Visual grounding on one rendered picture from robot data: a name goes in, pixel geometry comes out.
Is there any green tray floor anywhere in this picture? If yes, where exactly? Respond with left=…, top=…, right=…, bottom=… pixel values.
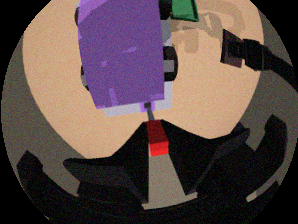
left=172, top=0, right=194, bottom=18

